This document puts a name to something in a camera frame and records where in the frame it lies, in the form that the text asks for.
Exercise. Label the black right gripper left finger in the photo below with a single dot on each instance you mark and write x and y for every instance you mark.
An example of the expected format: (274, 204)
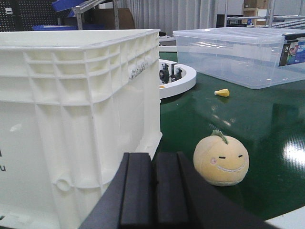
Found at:
(127, 202)

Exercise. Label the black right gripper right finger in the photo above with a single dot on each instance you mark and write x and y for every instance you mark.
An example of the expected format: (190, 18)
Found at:
(184, 200)

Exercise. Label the yellow smiling plush ball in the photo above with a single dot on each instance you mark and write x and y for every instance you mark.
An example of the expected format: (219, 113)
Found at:
(221, 160)

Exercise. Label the white plastic tote crate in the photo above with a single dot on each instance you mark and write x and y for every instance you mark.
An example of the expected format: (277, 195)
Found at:
(71, 104)

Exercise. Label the brown cardboard box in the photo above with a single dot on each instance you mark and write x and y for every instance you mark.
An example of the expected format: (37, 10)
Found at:
(105, 19)

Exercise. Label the yellow toy drumstick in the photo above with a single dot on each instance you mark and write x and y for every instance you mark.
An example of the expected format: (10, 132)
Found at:
(222, 93)

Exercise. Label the black bearing mechanism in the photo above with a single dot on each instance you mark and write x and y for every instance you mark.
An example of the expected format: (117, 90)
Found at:
(167, 75)

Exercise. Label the clear plastic storage bin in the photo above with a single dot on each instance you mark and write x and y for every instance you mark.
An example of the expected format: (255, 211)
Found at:
(255, 58)

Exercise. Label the metal roller conveyor rack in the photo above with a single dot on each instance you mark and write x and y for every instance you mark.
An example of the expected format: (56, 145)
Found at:
(288, 14)

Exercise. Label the blue plastic bin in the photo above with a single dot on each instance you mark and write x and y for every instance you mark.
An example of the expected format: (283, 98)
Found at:
(61, 5)

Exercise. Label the black pegboard panel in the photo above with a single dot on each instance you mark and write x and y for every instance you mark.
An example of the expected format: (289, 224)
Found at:
(22, 15)

